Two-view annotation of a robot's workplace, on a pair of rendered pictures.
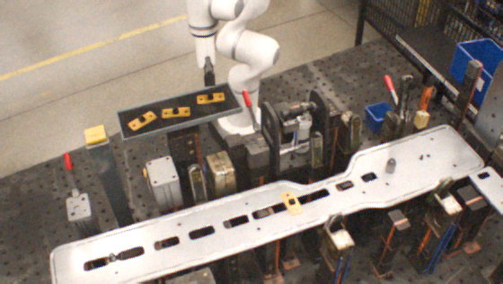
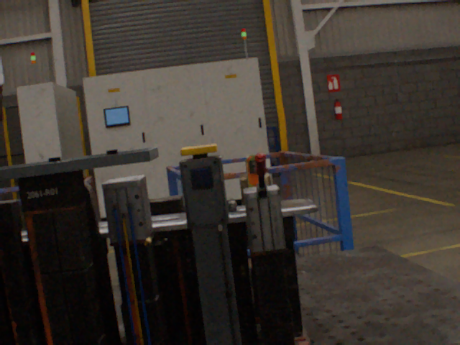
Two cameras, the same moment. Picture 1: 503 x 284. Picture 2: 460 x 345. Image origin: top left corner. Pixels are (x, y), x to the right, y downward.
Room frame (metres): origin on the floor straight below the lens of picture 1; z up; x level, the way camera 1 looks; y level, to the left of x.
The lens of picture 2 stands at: (2.05, 0.89, 1.20)
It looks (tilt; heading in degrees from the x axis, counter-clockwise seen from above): 4 degrees down; 200
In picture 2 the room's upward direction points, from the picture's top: 7 degrees counter-clockwise
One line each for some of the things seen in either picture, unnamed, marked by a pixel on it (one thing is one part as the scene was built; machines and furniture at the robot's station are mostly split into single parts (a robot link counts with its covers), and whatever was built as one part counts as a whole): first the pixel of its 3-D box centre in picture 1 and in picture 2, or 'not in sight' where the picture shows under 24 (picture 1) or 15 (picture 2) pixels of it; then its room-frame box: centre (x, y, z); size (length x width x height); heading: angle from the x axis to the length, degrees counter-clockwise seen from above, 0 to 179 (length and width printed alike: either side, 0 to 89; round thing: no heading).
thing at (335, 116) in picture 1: (324, 153); not in sight; (1.11, -0.26, 0.91); 0.07 x 0.05 x 0.42; 20
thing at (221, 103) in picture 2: not in sight; (176, 123); (-6.73, -2.99, 1.22); 2.40 x 0.54 x 2.45; 119
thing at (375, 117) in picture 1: (379, 118); not in sight; (1.46, -0.56, 0.74); 0.11 x 0.10 x 0.09; 110
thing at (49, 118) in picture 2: not in sight; (54, 140); (-6.69, -5.02, 1.22); 2.40 x 0.54 x 2.45; 25
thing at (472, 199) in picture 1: (457, 222); not in sight; (0.83, -0.69, 0.84); 0.11 x 0.10 x 0.28; 20
